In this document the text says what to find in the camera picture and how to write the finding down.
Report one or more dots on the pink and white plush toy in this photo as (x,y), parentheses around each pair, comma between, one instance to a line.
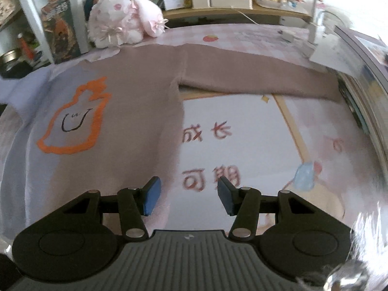
(121,15)

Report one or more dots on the round metal tin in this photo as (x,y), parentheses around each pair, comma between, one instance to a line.
(9,58)

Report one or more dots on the wooden shelf board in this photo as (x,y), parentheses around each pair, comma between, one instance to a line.
(212,14)

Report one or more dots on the purple and brown towel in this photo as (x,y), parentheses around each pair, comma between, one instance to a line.
(136,97)

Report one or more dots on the stack of books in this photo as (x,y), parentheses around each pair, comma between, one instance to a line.
(363,75)

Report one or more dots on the white paper sheet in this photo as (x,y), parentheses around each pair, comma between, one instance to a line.
(330,54)

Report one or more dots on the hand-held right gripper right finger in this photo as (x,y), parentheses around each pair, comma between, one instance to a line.
(225,194)

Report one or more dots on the dark illustrated book box set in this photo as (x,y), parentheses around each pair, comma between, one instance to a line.
(59,30)

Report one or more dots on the white shelf upright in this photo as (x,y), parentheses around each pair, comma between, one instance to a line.
(33,21)

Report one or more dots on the pink printed table mat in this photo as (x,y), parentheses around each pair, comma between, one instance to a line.
(242,145)

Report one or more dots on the thin white shelf post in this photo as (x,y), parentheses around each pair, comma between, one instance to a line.
(315,12)

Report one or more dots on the red bottle figure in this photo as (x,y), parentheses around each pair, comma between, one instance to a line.
(25,47)

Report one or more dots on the flat white box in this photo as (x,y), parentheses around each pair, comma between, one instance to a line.
(230,3)

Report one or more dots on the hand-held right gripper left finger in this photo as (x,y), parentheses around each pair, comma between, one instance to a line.
(151,195)

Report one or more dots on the person's grey fuzzy clothing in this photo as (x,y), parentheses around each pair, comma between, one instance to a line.
(312,277)

